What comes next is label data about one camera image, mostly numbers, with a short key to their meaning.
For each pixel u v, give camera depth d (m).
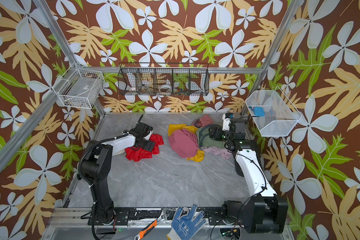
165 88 0.99
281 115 0.78
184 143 0.92
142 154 0.92
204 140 0.96
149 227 0.71
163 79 0.98
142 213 0.75
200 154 0.95
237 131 0.60
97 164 0.52
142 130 0.81
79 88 0.86
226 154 0.96
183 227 0.70
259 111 0.86
